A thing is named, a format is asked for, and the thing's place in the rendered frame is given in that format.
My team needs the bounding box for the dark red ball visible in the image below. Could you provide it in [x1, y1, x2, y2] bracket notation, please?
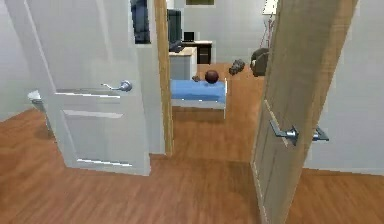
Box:
[204, 69, 220, 85]

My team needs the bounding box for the pale wood top cabinet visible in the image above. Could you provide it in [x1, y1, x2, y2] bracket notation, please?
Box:
[168, 46, 198, 81]

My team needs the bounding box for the dark desk with white top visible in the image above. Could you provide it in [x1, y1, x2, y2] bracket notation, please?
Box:
[181, 40, 213, 65]

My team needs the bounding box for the dark grey lump on floor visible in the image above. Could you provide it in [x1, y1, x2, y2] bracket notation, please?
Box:
[228, 59, 246, 76]

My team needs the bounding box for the dark blue framed picture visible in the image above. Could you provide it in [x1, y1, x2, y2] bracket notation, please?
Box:
[130, 0, 152, 45]

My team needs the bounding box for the light wood room door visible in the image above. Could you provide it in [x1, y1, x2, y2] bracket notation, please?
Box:
[250, 0, 360, 224]

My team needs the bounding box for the olive framed picture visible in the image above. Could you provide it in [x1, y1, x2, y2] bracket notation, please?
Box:
[185, 0, 215, 6]

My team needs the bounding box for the floor lamp with white shade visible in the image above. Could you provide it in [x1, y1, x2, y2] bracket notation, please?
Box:
[259, 0, 279, 50]

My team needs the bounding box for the white panelled room door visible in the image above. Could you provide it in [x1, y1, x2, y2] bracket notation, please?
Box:
[4, 0, 152, 177]

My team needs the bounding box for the blue bed with white frame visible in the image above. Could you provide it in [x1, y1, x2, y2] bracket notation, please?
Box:
[170, 78, 229, 119]

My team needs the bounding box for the silver lever door handle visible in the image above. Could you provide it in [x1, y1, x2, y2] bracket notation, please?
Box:
[101, 80, 133, 93]

